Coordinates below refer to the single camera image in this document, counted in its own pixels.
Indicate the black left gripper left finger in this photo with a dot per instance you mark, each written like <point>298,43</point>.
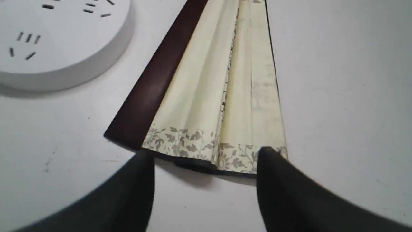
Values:
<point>123,203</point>

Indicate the paper folding fan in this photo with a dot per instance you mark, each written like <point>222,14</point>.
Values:
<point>208,98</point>

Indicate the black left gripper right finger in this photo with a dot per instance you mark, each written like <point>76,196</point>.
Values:
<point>290,201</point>

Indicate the white desk lamp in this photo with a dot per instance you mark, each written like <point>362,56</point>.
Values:
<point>52,45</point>

